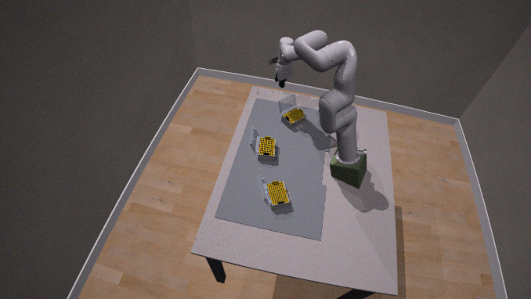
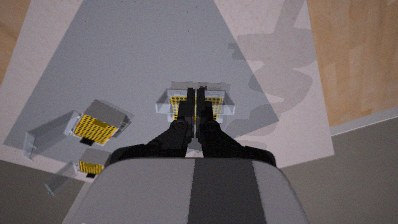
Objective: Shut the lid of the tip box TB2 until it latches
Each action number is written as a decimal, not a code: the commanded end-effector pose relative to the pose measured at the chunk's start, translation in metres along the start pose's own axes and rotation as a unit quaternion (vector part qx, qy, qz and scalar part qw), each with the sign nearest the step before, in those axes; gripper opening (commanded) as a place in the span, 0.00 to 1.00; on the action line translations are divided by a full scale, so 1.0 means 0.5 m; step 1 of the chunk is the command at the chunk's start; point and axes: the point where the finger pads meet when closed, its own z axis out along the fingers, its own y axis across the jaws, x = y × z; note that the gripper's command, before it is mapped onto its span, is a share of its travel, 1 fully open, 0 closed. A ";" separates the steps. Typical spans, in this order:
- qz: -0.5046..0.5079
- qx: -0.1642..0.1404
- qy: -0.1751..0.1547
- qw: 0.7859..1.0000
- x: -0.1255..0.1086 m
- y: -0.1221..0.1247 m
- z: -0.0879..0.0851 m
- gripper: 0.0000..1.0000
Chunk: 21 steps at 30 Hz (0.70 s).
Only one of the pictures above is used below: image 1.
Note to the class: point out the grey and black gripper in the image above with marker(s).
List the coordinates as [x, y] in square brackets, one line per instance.
[283, 72]

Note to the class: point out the grey bench mat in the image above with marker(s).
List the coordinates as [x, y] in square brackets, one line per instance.
[299, 165]

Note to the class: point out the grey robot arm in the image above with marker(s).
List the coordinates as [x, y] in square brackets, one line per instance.
[335, 104]

